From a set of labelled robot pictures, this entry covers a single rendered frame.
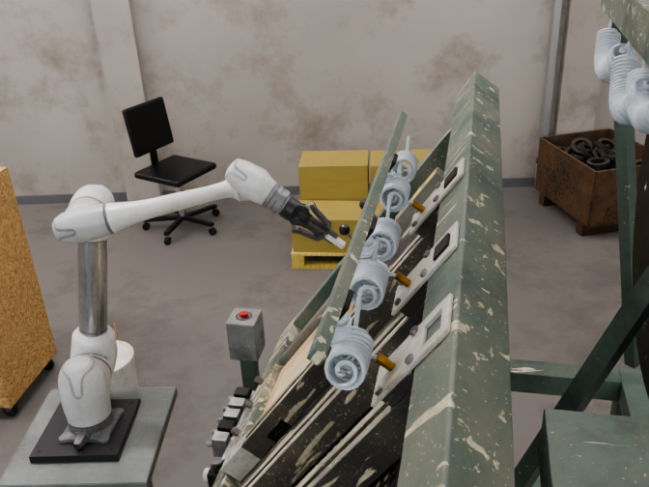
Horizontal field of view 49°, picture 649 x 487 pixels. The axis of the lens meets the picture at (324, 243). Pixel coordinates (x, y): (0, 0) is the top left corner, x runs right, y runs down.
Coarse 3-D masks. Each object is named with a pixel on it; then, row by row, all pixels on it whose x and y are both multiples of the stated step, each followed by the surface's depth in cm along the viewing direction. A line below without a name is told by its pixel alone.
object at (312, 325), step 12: (432, 180) 216; (420, 192) 218; (432, 192) 217; (408, 204) 223; (396, 216) 228; (408, 216) 223; (312, 324) 250; (300, 336) 253; (288, 348) 260; (288, 360) 259
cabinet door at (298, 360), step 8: (352, 304) 223; (312, 336) 243; (304, 344) 247; (296, 352) 251; (304, 352) 240; (296, 360) 243; (304, 360) 230; (288, 368) 248; (296, 368) 234; (280, 376) 251; (288, 376) 239; (280, 384) 243; (288, 384) 231; (272, 392) 245; (280, 392) 234; (272, 400) 236
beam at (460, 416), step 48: (480, 96) 206; (480, 144) 170; (480, 192) 145; (480, 240) 127; (432, 288) 121; (480, 288) 113; (480, 336) 101; (432, 384) 94; (480, 384) 92; (432, 432) 84; (480, 432) 84; (432, 480) 76; (480, 480) 77
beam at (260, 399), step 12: (288, 336) 274; (276, 348) 278; (276, 360) 261; (264, 372) 269; (276, 372) 256; (264, 384) 252; (264, 396) 243; (264, 408) 239; (252, 420) 232; (216, 480) 219; (228, 480) 210
